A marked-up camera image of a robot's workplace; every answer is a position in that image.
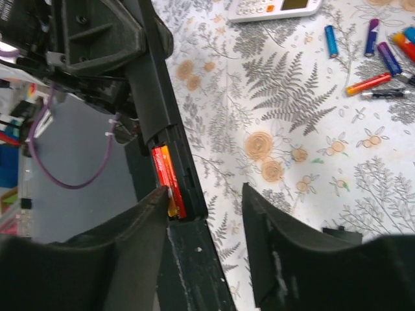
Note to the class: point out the red orange battery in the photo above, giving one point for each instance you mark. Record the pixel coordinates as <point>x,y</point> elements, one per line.
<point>167,177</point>

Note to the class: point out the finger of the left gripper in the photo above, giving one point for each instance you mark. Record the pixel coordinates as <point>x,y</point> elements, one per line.
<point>99,36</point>

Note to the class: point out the floral table mat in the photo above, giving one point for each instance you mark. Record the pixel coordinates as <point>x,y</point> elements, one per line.
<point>264,103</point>

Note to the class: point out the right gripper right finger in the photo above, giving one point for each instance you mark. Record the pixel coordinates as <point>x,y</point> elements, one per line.
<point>296,267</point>

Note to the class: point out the small white display remote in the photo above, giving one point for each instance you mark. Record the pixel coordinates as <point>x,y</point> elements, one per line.
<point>264,10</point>

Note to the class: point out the black remote control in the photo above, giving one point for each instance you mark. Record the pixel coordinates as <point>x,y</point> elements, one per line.
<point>156,105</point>

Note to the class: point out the pile of small batteries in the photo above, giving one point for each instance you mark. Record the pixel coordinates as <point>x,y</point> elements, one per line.
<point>364,54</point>

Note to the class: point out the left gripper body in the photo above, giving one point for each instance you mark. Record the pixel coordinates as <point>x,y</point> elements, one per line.
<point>32,29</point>

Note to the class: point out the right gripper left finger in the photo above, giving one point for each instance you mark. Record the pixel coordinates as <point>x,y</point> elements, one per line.
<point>113,266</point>

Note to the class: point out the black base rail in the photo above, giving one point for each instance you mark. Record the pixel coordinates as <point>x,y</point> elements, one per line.
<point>190,275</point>

